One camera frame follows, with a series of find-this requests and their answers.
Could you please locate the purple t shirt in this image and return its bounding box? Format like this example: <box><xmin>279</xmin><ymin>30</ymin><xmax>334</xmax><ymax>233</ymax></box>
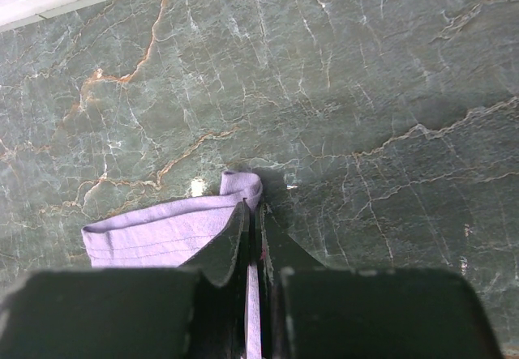
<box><xmin>80</xmin><ymin>169</ymin><xmax>264</xmax><ymax>359</ymax></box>

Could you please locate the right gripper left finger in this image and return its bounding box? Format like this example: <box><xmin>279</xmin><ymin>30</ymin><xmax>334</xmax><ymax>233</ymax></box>
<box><xmin>1</xmin><ymin>203</ymin><xmax>250</xmax><ymax>358</ymax></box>

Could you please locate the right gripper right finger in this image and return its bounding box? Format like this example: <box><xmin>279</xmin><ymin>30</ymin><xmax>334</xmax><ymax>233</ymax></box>
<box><xmin>255</xmin><ymin>205</ymin><xmax>502</xmax><ymax>358</ymax></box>

